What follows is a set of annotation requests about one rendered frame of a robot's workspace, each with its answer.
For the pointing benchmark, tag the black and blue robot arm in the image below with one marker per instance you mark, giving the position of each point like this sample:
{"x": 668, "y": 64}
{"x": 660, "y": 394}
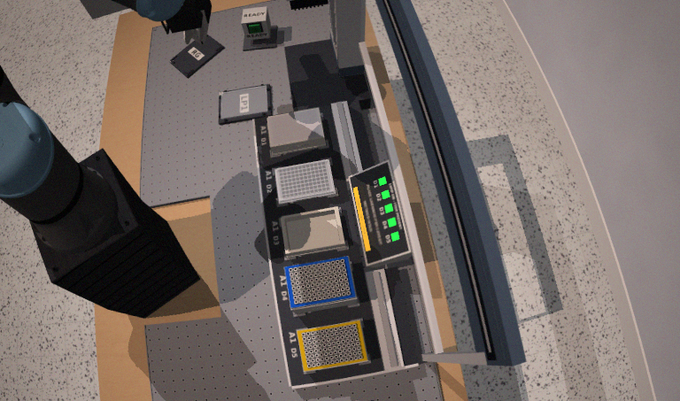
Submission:
{"x": 71, "y": 206}

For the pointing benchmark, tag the cream ready button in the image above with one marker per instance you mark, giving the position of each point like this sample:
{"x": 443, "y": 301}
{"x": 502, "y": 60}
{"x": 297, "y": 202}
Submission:
{"x": 256, "y": 20}

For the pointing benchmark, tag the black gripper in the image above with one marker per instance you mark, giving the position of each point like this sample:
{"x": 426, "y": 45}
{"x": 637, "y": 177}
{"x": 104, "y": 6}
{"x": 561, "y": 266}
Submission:
{"x": 188, "y": 18}

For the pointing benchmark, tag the beige one-well reservoir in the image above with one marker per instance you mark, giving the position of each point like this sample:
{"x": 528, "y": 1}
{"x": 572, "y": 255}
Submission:
{"x": 312, "y": 228}

